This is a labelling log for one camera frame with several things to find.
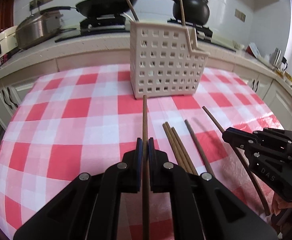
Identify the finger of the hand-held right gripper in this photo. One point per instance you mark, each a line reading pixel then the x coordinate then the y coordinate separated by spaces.
pixel 238 130
pixel 238 141

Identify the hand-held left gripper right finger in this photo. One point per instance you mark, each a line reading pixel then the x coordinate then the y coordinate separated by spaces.
pixel 151 152

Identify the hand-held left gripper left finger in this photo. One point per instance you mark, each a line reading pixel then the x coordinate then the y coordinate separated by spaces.
pixel 139 152

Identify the white perforated utensil basket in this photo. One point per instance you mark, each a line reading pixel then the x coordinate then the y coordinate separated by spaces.
pixel 168 67

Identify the person's right hand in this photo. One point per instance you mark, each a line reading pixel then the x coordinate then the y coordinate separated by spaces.
pixel 278 206

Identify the cream base cabinet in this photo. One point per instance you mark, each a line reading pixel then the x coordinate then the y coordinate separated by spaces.
pixel 268 87
pixel 1 100

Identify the red white checkered tablecloth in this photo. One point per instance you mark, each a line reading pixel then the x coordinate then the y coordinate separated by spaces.
pixel 61 130

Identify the white red packet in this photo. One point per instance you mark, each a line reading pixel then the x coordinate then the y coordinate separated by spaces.
pixel 253 50

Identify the small white cup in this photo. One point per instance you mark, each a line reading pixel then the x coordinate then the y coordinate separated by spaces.
pixel 238 45

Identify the black clay pot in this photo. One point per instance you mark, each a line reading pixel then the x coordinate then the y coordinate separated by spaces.
pixel 193 10

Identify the black glass gas stove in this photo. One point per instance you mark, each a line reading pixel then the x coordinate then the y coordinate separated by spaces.
pixel 103 24

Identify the black wok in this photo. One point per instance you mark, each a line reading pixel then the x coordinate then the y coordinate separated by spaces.
pixel 106 6

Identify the silver pressure cooker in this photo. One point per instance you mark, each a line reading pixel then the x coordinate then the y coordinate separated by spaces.
pixel 36 30

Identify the black pink pouch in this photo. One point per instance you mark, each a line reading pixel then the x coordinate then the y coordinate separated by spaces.
pixel 1 61

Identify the white rice cooker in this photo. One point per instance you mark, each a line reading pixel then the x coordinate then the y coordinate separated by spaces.
pixel 3 45

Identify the single wall outlet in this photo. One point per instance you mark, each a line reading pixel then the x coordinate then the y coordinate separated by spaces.
pixel 240 15

